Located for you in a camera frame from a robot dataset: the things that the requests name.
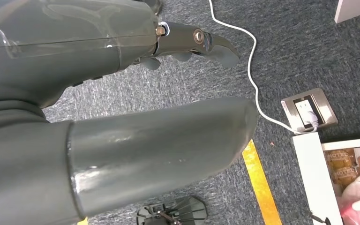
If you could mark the white plug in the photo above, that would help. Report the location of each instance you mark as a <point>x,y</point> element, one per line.
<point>311,118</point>

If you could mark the brown hotel card packet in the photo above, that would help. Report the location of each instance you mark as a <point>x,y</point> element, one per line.
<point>341,166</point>

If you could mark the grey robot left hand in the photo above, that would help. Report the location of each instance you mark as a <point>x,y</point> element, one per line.
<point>59,56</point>

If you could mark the yellow floor tape strip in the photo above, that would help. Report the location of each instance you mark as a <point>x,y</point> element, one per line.
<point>260,183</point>

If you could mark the white storage box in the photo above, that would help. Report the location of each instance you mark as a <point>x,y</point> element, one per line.
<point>315,177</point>

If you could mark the silver floor socket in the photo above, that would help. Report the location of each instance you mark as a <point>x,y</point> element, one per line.
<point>323,107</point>

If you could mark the black ribbed plastic base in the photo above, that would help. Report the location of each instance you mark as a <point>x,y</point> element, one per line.
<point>180,212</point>

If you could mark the white panel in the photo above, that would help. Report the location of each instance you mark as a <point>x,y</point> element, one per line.
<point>354,9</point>

